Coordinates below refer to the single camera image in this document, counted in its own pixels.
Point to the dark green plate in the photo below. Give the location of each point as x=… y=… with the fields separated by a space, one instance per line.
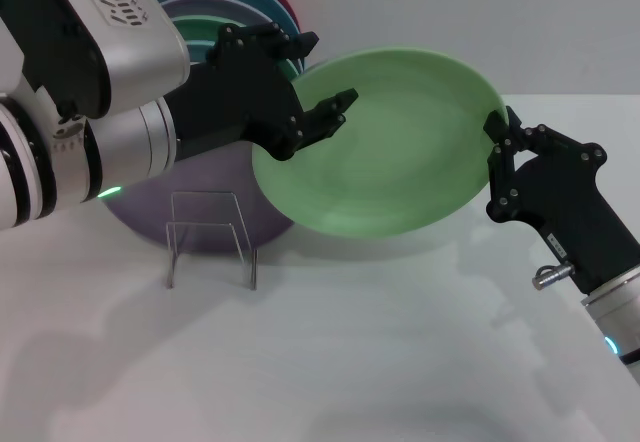
x=200 y=27

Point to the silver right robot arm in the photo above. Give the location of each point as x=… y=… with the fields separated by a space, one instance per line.
x=620 y=312

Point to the light blue plate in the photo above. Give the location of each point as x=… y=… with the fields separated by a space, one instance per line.
x=200 y=51

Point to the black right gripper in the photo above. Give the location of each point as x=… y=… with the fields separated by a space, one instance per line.
x=570 y=197

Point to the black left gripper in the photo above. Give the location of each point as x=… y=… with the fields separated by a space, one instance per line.
x=235 y=97

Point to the light green plate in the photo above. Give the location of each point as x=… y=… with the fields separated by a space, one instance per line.
x=390 y=162

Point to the lavender purple plate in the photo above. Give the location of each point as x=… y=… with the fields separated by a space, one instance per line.
x=210 y=177

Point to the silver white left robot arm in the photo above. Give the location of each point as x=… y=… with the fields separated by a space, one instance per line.
x=125 y=147

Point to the grey plate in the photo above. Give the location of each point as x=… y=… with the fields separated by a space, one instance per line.
x=210 y=7

